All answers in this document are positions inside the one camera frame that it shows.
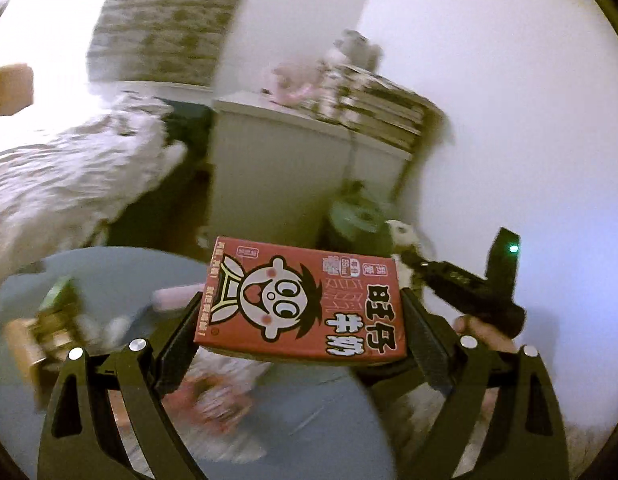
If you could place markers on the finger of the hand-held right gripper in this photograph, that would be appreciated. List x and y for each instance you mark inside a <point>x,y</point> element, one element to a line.
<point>414,261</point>

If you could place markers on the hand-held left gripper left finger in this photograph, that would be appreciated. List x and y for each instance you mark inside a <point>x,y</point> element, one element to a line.
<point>181,340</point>

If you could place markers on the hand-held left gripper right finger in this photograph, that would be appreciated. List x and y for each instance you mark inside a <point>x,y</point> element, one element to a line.
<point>429,345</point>

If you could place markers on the white tissue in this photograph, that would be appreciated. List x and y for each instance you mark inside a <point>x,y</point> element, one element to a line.
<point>403,232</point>

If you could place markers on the black trash bin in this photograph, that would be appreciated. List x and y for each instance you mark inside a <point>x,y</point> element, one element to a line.
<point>339,235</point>

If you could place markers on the red milk carton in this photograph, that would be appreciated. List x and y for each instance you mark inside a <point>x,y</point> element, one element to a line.
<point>299,300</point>

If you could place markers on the person's right hand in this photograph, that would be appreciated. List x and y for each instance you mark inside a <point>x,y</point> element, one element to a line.
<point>486,336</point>

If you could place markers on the white striped cloth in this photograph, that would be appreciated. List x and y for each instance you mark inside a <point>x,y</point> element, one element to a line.
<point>214,390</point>

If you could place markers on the pale green bag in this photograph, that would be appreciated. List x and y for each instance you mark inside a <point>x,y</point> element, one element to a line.
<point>361,210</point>

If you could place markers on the green snack packet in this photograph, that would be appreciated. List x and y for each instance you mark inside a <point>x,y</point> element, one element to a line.
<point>61,297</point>

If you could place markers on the stack of books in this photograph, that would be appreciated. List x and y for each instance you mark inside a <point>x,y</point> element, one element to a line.
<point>384,110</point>

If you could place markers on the brown cardboard box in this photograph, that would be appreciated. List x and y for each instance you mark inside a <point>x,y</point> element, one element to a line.
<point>26,355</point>

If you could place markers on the white cabinet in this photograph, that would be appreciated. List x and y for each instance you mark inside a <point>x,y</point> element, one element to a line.
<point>284,170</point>

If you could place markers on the white quilted blanket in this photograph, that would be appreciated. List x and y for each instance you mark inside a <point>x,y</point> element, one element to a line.
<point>64,170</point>

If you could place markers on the pink plush toy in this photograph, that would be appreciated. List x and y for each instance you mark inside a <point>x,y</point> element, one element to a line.
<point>294,85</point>

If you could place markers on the dark green cloth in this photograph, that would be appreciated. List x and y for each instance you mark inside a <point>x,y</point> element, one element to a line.
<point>189,120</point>

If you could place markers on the grey plush toy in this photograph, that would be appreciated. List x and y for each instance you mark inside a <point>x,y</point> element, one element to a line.
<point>359,45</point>

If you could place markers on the wooden headboard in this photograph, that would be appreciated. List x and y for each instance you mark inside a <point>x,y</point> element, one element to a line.
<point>9,90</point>

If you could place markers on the patterned wall hanging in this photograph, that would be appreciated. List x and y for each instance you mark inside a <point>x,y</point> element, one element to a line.
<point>164,25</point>

